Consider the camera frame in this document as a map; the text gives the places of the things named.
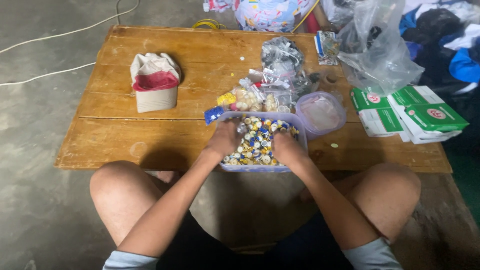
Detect person's left hand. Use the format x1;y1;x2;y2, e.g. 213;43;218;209
203;118;245;161

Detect person's right hand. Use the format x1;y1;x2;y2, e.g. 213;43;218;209
270;129;309;170

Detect pile of mixed coloured buttons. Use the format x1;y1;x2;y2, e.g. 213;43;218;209
222;116;300;167

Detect clear plastic rectangular container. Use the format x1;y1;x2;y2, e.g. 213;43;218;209
217;111;309;173

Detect small bag of blue buttons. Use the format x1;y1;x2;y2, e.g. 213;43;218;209
204;106;226;126

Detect small bag of yellow buttons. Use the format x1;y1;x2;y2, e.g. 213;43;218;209
217;92;237;107

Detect small bag of cream buttons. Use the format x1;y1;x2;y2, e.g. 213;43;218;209
232;85;265;112

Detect small bag of white buttons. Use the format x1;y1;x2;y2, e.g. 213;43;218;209
262;88;294;114

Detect small bag of dark buttons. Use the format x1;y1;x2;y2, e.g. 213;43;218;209
292;71;322;99

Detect small clear flat zip bag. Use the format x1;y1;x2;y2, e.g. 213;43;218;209
247;67;292;90

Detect plastic bag of black buttons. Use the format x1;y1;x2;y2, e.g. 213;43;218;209
260;36;305;76

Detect beige and red cap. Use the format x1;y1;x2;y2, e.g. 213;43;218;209
130;52;182;114

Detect green and white carton box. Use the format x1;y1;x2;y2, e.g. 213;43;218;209
398;102;470;145
349;88;405;138
387;85;446;112

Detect colourful printed card packet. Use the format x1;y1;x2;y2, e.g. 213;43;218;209
314;30;341;66

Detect person's dark shorts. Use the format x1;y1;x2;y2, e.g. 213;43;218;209
155;210;355;270

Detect colourful printed cloth bundle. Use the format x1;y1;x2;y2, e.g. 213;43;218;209
203;0;324;34

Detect person's right leg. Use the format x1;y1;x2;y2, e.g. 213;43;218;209
300;162;422;244

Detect person's leg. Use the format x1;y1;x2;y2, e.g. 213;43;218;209
89;160;188;248
300;162;422;244

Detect large clear plastic bag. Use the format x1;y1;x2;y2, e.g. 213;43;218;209
337;0;425;97

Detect person's left leg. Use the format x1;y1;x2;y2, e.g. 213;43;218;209
89;160;188;248

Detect heap of dark blue clothing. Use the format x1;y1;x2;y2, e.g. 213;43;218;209
398;0;480;96

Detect yellow coiled cable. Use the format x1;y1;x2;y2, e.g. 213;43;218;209
192;18;228;30

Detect long white cable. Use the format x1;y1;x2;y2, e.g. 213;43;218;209
0;0;140;54

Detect short white cable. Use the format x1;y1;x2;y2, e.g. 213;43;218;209
0;62;97;87

